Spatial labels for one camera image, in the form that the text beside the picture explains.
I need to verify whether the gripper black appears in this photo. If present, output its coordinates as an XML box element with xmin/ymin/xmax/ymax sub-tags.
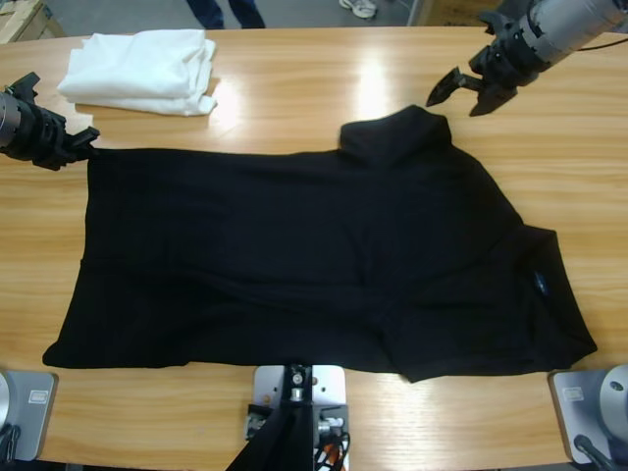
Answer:
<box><xmin>7</xmin><ymin>105</ymin><xmax>102</xmax><ymax>172</ymax></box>
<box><xmin>425</xmin><ymin>17</ymin><xmax>549</xmax><ymax>117</ymax></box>

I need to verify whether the black polo shirt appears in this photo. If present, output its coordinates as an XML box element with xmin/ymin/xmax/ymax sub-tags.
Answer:
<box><xmin>41</xmin><ymin>103</ymin><xmax>599</xmax><ymax>385</ymax></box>

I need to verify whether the brown cardboard box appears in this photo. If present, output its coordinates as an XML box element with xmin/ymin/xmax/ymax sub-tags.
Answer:
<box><xmin>421</xmin><ymin>0</ymin><xmax>501</xmax><ymax>26</ymax></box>

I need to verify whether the white folded cloth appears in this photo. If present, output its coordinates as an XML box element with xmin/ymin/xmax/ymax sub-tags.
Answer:
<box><xmin>56</xmin><ymin>28</ymin><xmax>219</xmax><ymax>118</ymax></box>

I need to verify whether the grey metal leg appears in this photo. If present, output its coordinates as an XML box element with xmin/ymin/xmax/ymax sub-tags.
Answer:
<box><xmin>404</xmin><ymin>0</ymin><xmax>433</xmax><ymax>26</ymax></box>

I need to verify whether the wooden pallet stack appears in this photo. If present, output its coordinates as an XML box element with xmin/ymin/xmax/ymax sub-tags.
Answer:
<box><xmin>0</xmin><ymin>0</ymin><xmax>65</xmax><ymax>45</ymax></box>

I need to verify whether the bystander in blue jeans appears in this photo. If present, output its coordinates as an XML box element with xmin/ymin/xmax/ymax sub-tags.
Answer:
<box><xmin>184</xmin><ymin>0</ymin><xmax>267</xmax><ymax>30</ymax></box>

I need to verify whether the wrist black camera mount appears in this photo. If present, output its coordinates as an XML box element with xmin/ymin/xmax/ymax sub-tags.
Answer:
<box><xmin>7</xmin><ymin>71</ymin><xmax>41</xmax><ymax>102</ymax></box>
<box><xmin>478</xmin><ymin>10</ymin><xmax>514</xmax><ymax>38</ymax></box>

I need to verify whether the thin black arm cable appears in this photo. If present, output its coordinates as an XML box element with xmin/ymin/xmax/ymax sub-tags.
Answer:
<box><xmin>576</xmin><ymin>36</ymin><xmax>628</xmax><ymax>53</ymax></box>

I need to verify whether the arm grey base plate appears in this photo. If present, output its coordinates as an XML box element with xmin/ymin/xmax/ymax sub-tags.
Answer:
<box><xmin>0</xmin><ymin>370</ymin><xmax>59</xmax><ymax>462</ymax></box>
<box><xmin>548</xmin><ymin>363</ymin><xmax>628</xmax><ymax>465</ymax></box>

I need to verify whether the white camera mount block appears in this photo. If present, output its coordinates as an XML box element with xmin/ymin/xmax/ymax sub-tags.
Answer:
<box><xmin>243</xmin><ymin>363</ymin><xmax>352</xmax><ymax>471</ymax></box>

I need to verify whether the thick black base cable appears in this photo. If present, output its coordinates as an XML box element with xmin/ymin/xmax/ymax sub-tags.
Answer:
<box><xmin>0</xmin><ymin>424</ymin><xmax>24</xmax><ymax>463</ymax></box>
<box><xmin>573</xmin><ymin>434</ymin><xmax>617</xmax><ymax>471</ymax></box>

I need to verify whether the dark camera post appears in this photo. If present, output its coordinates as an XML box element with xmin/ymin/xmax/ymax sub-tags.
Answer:
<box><xmin>228</xmin><ymin>365</ymin><xmax>315</xmax><ymax>471</ymax></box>

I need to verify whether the orange black cable bundle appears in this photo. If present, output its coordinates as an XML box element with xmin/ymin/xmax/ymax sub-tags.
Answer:
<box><xmin>313</xmin><ymin>431</ymin><xmax>352</xmax><ymax>471</ymax></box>

